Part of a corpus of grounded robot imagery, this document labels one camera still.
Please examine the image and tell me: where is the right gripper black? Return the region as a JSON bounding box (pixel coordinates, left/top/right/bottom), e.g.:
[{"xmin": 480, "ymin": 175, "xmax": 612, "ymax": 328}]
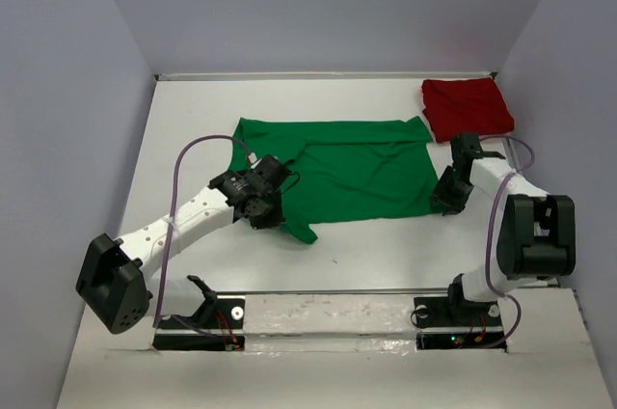
[{"xmin": 429, "ymin": 165, "xmax": 475, "ymax": 216}]

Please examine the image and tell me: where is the green t-shirt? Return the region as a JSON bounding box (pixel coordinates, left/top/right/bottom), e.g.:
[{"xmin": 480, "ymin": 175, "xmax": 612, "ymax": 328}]
[{"xmin": 229, "ymin": 117, "xmax": 438, "ymax": 244}]

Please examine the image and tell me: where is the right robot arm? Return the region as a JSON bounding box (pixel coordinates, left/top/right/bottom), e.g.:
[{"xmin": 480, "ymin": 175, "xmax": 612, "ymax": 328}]
[{"xmin": 430, "ymin": 132, "xmax": 577, "ymax": 324}]

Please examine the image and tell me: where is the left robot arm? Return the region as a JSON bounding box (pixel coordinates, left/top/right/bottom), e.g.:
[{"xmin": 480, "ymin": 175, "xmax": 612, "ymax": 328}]
[{"xmin": 75, "ymin": 155, "xmax": 297, "ymax": 335}]

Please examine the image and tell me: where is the folded red t-shirt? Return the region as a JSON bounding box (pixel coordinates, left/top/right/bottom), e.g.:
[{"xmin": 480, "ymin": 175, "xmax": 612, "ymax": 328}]
[{"xmin": 421, "ymin": 78, "xmax": 515, "ymax": 143}]

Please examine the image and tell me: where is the aluminium rail right edge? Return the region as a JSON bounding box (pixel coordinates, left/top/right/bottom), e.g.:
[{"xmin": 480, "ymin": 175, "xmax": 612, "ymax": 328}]
[{"xmin": 503, "ymin": 136, "xmax": 558, "ymax": 285}]

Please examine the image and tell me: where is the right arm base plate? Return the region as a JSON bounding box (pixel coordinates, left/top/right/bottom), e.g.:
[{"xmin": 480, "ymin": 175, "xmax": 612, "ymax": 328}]
[{"xmin": 410, "ymin": 296, "xmax": 506, "ymax": 351}]

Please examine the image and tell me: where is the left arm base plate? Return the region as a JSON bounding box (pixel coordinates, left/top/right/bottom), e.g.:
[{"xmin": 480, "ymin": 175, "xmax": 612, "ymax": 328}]
[{"xmin": 152, "ymin": 275, "xmax": 246, "ymax": 352}]

